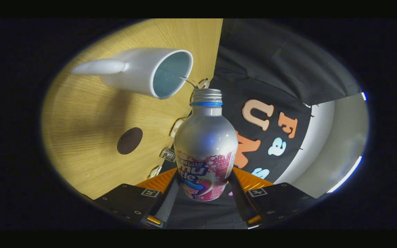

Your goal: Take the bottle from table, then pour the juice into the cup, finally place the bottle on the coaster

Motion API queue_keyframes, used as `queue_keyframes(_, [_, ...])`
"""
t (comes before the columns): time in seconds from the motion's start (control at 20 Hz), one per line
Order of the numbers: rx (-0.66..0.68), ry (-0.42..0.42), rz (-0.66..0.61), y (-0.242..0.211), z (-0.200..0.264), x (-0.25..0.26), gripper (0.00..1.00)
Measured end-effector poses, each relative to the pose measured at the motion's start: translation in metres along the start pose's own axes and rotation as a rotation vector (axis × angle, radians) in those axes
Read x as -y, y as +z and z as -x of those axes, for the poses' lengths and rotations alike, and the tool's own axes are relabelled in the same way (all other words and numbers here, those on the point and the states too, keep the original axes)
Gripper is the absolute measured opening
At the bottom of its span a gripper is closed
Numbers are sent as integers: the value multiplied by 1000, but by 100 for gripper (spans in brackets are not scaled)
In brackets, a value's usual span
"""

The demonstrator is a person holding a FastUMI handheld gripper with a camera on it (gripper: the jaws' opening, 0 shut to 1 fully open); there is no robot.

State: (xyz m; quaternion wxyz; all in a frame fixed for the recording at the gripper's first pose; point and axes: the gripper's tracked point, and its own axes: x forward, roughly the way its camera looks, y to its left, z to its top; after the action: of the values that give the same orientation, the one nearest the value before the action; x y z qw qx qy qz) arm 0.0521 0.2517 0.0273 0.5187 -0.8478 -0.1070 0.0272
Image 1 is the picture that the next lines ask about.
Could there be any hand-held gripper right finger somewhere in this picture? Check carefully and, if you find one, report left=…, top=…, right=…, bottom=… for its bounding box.
left=231, top=168, right=318, bottom=228

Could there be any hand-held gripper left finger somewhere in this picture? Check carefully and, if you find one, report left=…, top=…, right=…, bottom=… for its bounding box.
left=81, top=168, right=182, bottom=229

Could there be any silver juice bottle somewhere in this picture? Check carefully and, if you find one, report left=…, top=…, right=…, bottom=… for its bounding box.
left=174, top=88, right=238, bottom=202

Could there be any brown round coaster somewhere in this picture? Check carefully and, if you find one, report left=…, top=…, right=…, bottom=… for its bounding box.
left=117, top=127, right=143, bottom=155

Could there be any white cup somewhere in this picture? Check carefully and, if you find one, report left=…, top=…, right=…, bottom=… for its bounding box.
left=71, top=48, right=194, bottom=100

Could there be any white toaster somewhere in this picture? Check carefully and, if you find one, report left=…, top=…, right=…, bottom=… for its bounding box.
left=170, top=118, right=186, bottom=138

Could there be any wooden table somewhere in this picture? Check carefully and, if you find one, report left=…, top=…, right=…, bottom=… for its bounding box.
left=41, top=19, right=223, bottom=200

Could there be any long ceiling light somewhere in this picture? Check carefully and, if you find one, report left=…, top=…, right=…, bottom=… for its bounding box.
left=327, top=156, right=363, bottom=193

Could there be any black backdrop cloth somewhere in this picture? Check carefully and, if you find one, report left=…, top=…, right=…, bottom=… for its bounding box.
left=164, top=19, right=362, bottom=229

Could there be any metal wire holder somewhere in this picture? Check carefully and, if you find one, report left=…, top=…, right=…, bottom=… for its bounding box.
left=160, top=147, right=176, bottom=163

